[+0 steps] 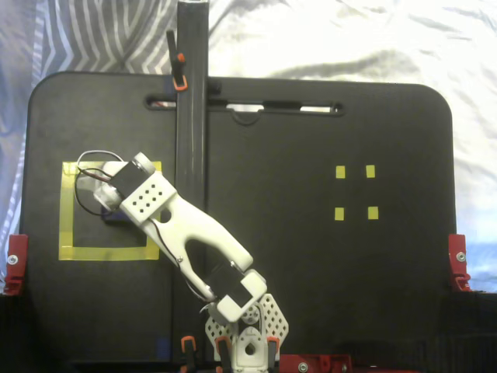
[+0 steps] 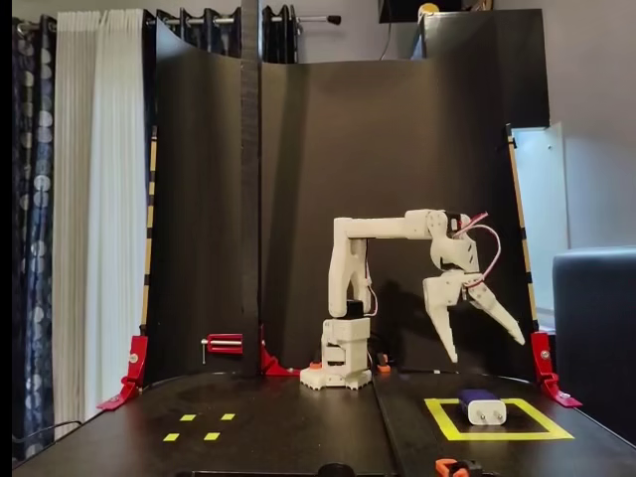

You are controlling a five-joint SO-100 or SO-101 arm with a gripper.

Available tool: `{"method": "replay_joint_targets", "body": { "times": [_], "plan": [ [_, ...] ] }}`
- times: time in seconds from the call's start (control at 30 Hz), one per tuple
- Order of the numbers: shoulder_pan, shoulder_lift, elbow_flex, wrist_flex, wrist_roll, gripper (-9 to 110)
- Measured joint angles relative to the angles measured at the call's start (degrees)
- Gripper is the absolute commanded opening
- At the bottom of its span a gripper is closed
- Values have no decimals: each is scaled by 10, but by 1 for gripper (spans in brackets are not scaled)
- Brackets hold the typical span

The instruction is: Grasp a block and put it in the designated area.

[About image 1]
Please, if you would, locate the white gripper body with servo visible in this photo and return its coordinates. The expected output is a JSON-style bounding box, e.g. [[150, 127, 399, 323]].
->
[[92, 161, 127, 213]]

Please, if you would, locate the blue white charger block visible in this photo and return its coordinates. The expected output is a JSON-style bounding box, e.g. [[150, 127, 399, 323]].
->
[[99, 204, 131, 225]]

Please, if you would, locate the yellow tape square outline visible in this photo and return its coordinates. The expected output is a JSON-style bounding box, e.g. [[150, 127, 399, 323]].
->
[[57, 160, 163, 262]]

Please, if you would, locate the red table clamp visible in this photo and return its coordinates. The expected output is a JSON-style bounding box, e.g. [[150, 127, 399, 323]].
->
[[447, 233, 474, 292], [3, 233, 30, 296]]

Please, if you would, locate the black divider bar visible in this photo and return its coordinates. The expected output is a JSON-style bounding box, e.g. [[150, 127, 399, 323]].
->
[[172, 0, 210, 368]]

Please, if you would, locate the orange black spring clamp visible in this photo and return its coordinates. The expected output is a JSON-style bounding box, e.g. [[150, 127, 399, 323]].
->
[[165, 30, 189, 93], [180, 336, 198, 370]]

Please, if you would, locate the blue tape piece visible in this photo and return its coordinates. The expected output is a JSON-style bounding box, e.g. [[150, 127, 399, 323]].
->
[[156, 336, 172, 361]]

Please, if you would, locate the red screw C-clamp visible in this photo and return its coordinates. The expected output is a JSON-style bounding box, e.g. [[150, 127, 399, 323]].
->
[[321, 353, 353, 373]]

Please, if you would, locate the black curved backdrop board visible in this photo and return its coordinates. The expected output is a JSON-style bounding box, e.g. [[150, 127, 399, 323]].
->
[[0, 289, 497, 373]]

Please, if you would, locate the red white servo wire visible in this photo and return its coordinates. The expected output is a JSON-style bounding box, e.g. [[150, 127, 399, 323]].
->
[[75, 150, 127, 218]]

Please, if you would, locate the red pole base bracket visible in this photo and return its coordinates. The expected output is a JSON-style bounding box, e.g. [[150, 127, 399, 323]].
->
[[279, 353, 323, 373]]

